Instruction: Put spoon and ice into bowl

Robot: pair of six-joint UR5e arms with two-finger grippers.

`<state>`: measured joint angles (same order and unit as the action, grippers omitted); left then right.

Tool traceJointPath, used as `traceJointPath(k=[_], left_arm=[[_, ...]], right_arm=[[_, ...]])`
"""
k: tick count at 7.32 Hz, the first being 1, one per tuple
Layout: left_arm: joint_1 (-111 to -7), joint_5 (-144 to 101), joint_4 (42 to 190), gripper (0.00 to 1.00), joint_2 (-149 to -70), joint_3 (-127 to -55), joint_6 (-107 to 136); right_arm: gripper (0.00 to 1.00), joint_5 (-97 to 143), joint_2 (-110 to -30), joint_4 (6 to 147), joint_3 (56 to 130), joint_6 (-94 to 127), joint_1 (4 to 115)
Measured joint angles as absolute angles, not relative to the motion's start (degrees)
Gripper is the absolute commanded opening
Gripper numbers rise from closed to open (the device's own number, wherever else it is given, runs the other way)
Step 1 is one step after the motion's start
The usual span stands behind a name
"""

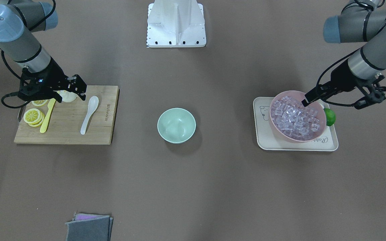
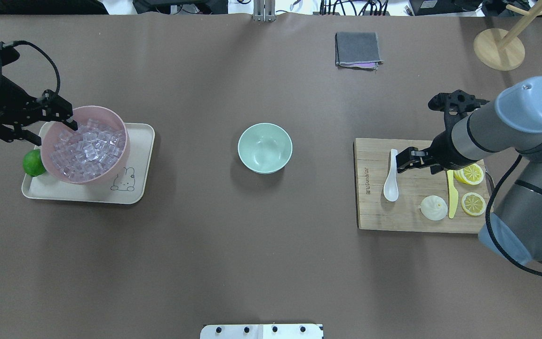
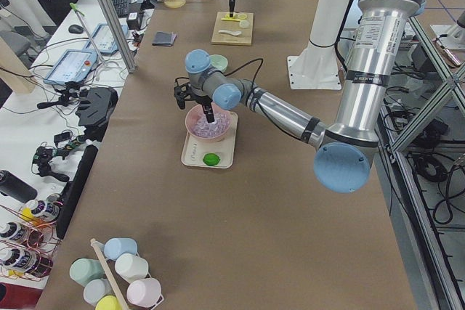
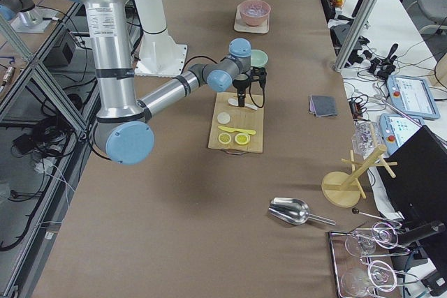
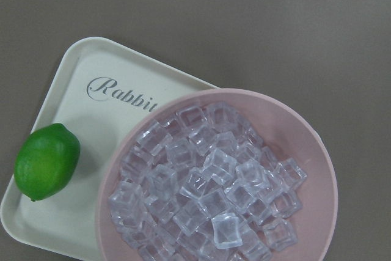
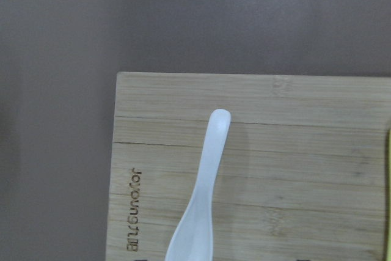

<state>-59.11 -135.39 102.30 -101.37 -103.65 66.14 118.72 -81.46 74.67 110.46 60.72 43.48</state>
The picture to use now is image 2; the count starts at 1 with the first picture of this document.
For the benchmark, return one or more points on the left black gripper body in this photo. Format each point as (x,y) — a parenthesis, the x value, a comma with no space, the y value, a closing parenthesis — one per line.
(2,100)

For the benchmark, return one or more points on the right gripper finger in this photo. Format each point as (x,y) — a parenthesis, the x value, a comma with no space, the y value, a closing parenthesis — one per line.
(407,155)
(410,163)

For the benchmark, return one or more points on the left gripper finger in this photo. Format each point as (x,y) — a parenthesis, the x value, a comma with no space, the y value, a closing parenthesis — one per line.
(63,115)
(10,134)

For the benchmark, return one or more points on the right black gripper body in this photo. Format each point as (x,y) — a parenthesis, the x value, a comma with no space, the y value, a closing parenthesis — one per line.
(446,151)

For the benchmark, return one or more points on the white ceramic spoon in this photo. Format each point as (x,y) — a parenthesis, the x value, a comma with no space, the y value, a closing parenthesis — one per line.
(390,186)

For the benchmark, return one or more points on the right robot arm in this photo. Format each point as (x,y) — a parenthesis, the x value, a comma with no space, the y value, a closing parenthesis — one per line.
(475,129)

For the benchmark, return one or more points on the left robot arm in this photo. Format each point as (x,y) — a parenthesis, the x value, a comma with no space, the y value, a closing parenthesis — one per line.
(18,109)

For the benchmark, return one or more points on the pile of clear ice cubes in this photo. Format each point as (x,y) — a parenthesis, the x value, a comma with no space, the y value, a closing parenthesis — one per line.
(89,152)

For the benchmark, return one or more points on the pink bowl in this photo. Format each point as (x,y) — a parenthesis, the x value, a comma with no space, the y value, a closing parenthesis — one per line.
(81,115)

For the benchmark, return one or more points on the mint green bowl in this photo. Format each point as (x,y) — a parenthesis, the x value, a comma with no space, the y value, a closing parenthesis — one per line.
(265,148)

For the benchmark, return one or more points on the green lime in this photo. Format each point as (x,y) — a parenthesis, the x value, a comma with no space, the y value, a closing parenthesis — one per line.
(33,164)

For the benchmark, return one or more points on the bamboo cutting board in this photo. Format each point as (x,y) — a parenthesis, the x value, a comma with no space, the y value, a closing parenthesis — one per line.
(371,160)

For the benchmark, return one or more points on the white steamed bun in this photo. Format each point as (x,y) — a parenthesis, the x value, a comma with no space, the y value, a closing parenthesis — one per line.
(434,208)

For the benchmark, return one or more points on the yellow plastic knife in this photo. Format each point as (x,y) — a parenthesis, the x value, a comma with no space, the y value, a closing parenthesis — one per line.
(453,194)

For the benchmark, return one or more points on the wooden mug tree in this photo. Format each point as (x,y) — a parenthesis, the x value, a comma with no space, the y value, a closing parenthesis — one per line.
(501,49)

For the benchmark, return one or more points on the lower lemon slice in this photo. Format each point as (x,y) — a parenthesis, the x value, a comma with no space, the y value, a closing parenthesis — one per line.
(473,204)

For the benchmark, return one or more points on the cream rabbit tray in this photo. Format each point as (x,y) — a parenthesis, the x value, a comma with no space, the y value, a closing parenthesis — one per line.
(125,187)

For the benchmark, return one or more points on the grey folded cloth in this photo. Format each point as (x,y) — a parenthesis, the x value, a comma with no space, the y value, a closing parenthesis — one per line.
(357,50)

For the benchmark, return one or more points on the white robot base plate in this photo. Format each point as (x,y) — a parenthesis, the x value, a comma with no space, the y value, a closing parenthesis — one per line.
(263,331)

